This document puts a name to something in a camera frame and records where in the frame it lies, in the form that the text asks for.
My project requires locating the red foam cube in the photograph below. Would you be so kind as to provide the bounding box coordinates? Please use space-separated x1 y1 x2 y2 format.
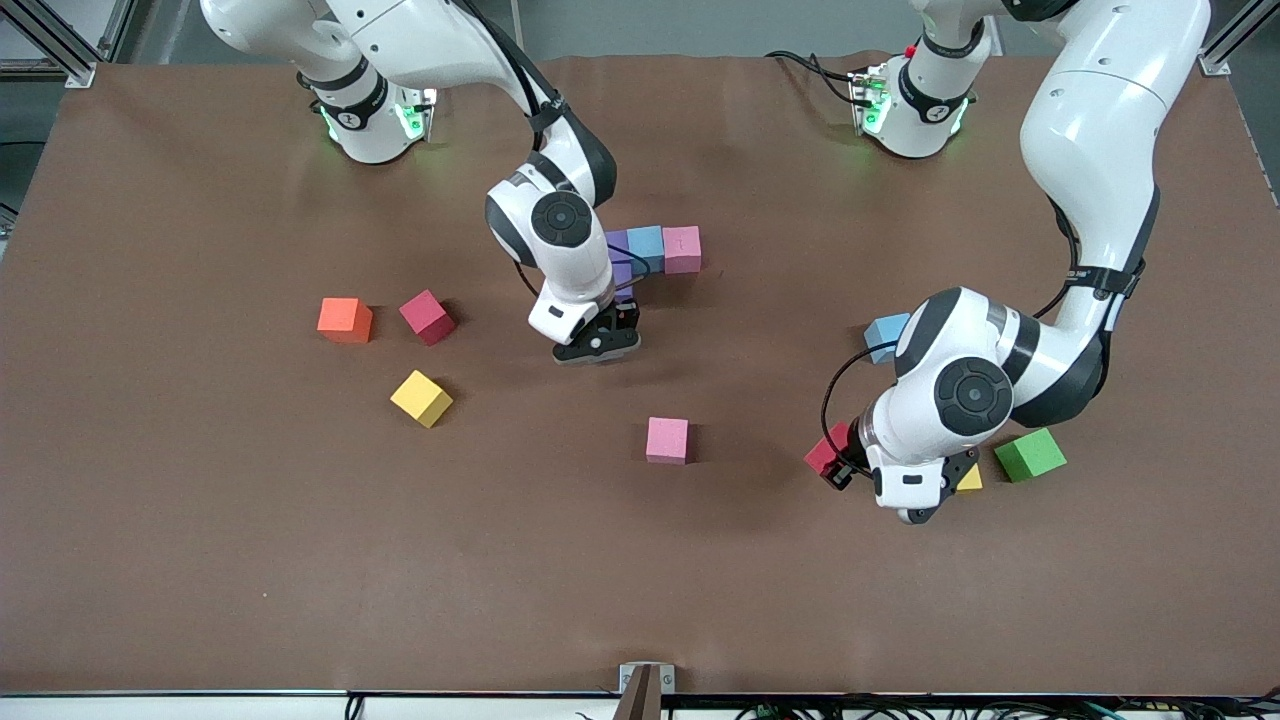
803 420 851 479

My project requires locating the blue foam cube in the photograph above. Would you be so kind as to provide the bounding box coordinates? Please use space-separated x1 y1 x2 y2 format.
864 313 913 365
627 225 667 274

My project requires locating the pink foam cube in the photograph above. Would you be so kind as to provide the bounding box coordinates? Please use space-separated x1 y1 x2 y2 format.
646 417 690 465
662 225 703 275

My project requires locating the green foam cube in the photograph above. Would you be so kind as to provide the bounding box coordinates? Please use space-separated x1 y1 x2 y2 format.
994 428 1068 485

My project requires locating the crimson foam cube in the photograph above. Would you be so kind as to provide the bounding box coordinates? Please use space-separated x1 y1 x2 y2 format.
399 290 457 347

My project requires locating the brown table mat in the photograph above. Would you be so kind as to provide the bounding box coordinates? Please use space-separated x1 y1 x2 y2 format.
0 52 1280 696

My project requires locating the orange foam cube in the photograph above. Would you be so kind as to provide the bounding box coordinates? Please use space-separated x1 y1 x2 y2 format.
317 298 375 345

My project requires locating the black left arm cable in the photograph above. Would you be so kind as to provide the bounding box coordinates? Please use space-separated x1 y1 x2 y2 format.
820 200 1151 463

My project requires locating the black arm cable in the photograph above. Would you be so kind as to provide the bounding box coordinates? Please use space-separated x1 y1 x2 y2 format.
820 200 1151 463
455 0 653 301

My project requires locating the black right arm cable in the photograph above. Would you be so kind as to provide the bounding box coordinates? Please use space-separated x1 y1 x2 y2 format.
455 0 653 301

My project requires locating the metal table edge bracket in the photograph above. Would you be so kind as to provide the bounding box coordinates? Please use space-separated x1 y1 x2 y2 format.
618 662 676 720

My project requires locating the black base power cable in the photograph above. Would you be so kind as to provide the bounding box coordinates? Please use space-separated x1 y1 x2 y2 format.
765 50 863 106

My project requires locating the aluminium frame post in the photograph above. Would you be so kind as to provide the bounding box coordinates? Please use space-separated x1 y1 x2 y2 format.
0 0 136 89
1197 0 1280 78

